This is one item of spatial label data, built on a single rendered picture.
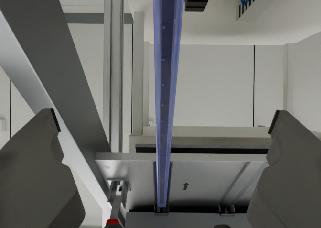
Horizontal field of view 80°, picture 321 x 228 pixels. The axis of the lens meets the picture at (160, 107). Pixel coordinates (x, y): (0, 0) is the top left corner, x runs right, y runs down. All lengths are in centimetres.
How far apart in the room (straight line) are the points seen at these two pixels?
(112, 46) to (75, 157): 33
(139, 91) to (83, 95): 40
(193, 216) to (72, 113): 27
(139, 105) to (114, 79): 16
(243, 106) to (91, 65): 155
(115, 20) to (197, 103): 154
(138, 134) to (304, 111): 198
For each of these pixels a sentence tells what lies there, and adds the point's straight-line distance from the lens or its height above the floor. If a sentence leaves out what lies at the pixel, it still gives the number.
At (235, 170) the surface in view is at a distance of 27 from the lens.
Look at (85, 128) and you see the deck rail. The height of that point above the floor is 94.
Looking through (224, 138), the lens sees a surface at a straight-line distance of 62.
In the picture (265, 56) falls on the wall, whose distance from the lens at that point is 222.
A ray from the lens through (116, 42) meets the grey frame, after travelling 49.
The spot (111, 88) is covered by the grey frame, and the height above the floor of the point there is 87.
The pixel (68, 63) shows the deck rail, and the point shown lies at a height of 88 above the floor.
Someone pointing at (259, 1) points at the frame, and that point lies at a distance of 56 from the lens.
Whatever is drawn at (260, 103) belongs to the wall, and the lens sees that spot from 214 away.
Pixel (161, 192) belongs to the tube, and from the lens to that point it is 29.
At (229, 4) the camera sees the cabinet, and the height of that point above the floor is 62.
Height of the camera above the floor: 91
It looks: level
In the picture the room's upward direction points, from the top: 179 degrees counter-clockwise
